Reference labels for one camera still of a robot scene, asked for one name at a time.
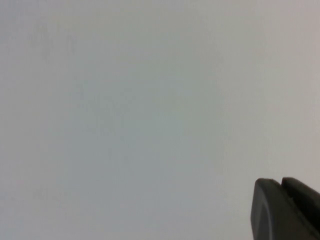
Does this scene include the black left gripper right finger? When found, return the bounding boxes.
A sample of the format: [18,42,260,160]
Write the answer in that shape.
[281,176,320,240]

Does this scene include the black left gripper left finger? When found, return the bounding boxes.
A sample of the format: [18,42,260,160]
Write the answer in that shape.
[250,177,316,240]

